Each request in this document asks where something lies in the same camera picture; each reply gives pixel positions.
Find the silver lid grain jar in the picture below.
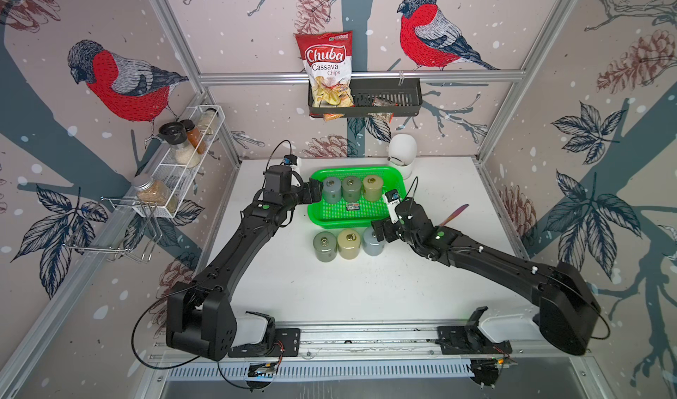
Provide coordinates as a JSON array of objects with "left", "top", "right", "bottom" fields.
[{"left": 132, "top": 174, "right": 178, "bottom": 215}]

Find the beige tea canister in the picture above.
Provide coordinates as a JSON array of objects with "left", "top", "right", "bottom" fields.
[{"left": 362, "top": 174, "right": 384, "bottom": 202}]

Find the pale spice jar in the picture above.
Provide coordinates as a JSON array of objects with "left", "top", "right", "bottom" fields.
[{"left": 196, "top": 108, "right": 219, "bottom": 136}]

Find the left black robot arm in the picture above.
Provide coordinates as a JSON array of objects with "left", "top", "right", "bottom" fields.
[{"left": 166, "top": 164, "right": 323, "bottom": 361}]

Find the wooden spatula purple tip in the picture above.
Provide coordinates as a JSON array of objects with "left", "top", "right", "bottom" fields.
[{"left": 440, "top": 204, "right": 469, "bottom": 226}]

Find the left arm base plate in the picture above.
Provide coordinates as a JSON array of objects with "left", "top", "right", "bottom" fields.
[{"left": 227, "top": 328, "right": 301, "bottom": 358}]

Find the orange spice bottle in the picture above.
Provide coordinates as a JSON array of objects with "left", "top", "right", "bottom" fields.
[{"left": 180, "top": 120, "right": 207, "bottom": 155}]

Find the white wire spice rack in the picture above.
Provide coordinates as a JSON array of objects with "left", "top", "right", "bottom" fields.
[{"left": 132, "top": 105, "right": 224, "bottom": 220}]

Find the small wire wall holder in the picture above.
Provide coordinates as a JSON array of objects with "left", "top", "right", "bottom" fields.
[{"left": 62, "top": 196, "right": 162, "bottom": 263}]

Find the snack packet in basket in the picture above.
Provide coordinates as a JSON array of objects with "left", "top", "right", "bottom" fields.
[{"left": 370, "top": 97, "right": 397, "bottom": 123}]

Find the dark green tea canister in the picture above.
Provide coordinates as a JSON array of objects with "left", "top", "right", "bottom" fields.
[{"left": 313, "top": 231, "right": 338, "bottom": 262}]

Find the olive yellow tea canister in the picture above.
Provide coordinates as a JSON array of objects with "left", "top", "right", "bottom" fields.
[{"left": 337, "top": 229, "right": 361, "bottom": 260}]

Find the green plastic basket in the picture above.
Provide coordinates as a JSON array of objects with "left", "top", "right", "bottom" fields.
[{"left": 308, "top": 166, "right": 405, "bottom": 230}]

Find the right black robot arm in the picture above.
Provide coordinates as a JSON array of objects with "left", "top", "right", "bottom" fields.
[{"left": 371, "top": 198, "right": 601, "bottom": 356}]

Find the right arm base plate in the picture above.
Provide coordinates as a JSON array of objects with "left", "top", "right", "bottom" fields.
[{"left": 435, "top": 326, "right": 512, "bottom": 355}]

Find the black wall basket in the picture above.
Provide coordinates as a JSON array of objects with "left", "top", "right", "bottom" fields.
[{"left": 308, "top": 78, "right": 422, "bottom": 119}]

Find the grey green tea canister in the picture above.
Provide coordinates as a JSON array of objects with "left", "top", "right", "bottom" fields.
[{"left": 341, "top": 176, "right": 362, "bottom": 203}]

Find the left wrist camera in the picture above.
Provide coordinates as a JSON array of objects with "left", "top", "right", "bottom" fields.
[{"left": 283, "top": 154, "right": 301, "bottom": 173}]

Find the white cylindrical device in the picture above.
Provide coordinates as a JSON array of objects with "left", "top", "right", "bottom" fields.
[{"left": 387, "top": 134, "right": 418, "bottom": 180}]

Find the Chuba cassava chips bag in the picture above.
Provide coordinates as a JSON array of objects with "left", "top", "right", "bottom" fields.
[{"left": 294, "top": 30, "right": 354, "bottom": 110}]

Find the black lid spice jar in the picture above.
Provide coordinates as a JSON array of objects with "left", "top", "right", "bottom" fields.
[{"left": 159, "top": 121, "right": 200, "bottom": 169}]

